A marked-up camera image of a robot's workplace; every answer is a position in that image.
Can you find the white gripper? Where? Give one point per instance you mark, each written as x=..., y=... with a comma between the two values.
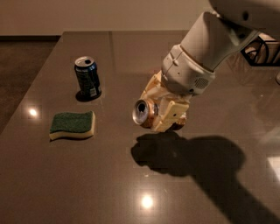
x=185, y=71

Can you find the orange soda can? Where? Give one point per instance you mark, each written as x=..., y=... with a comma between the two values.
x=144, y=113

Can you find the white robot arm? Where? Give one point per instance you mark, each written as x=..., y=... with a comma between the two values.
x=227, y=29

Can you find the blue soda can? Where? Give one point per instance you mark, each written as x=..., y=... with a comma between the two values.
x=86, y=72

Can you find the green and yellow sponge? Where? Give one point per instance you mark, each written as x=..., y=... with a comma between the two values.
x=72, y=125

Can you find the black wire basket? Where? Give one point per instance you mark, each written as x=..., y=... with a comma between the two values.
x=263, y=51

